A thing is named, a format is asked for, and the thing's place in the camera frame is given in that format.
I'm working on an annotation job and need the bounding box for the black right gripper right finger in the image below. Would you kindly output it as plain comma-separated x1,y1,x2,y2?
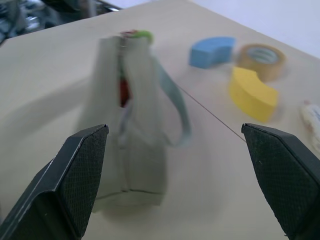
241,122,320,240

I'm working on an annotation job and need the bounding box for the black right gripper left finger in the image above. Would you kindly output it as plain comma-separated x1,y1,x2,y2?
0,124,110,240

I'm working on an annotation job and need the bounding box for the grey fabric pouch bag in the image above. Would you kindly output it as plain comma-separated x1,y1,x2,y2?
77,29,193,213

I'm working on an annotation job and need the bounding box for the blue curved foam block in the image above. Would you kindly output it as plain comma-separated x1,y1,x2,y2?
189,36,237,69

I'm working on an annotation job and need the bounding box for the brown packing tape roll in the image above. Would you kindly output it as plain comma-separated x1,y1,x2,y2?
236,43,287,83

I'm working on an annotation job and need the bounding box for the yellow curved foam block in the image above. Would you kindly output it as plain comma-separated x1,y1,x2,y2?
227,66,279,123

